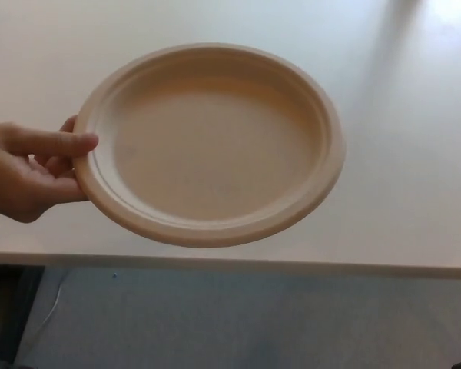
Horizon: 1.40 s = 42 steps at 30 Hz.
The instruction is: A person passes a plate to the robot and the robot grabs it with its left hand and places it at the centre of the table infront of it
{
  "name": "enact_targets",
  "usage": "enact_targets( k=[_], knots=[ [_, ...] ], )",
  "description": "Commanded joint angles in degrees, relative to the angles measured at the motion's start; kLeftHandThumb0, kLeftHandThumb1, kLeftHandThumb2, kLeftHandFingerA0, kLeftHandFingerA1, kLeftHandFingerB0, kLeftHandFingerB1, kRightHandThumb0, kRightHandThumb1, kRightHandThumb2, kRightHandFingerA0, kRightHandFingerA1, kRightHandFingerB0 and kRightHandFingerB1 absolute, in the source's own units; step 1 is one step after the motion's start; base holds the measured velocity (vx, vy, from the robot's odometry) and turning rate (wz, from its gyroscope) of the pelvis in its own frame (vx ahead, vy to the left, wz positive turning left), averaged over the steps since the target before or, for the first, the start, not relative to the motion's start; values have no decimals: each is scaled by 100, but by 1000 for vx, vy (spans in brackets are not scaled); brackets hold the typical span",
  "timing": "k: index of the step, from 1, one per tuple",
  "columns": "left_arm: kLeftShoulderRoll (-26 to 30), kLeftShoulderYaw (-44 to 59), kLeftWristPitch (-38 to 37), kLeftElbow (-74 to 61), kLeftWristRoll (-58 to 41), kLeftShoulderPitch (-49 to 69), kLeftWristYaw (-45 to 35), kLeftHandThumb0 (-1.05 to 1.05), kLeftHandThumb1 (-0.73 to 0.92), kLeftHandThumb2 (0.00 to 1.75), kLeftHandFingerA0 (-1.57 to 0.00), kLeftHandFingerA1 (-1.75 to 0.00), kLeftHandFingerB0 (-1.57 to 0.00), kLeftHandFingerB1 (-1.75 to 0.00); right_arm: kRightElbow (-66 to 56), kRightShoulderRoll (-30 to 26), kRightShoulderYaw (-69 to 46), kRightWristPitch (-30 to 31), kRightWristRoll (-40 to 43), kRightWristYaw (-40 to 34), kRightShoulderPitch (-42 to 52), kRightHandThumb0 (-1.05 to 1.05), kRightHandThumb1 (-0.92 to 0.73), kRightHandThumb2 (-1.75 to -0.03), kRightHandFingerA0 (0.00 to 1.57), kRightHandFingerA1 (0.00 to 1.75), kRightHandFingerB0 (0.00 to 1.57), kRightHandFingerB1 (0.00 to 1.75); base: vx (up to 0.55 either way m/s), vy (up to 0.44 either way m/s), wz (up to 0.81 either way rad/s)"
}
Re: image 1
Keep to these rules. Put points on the person's bare hand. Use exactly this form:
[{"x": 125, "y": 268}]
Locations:
[{"x": 19, "y": 173}]

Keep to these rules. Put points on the beige round paper plate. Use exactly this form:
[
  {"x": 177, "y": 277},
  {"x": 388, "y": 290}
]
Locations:
[{"x": 219, "y": 153}]

